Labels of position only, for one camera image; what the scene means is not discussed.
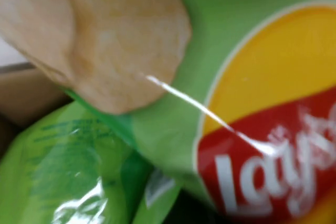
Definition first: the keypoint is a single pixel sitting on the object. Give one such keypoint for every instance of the green Lay's cucumber chips bag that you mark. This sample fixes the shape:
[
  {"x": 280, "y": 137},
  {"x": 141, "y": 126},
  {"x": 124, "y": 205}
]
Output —
[{"x": 223, "y": 51}]

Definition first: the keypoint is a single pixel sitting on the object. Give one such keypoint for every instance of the cardboard box with F2 print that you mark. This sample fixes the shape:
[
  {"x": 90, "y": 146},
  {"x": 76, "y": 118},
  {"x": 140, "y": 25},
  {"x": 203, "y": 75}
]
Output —
[{"x": 26, "y": 95}]

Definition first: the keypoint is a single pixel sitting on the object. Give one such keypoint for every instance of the crumpled green Lay's chips bag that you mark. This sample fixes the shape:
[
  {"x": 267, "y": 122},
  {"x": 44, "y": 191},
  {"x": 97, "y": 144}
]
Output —
[{"x": 65, "y": 169}]

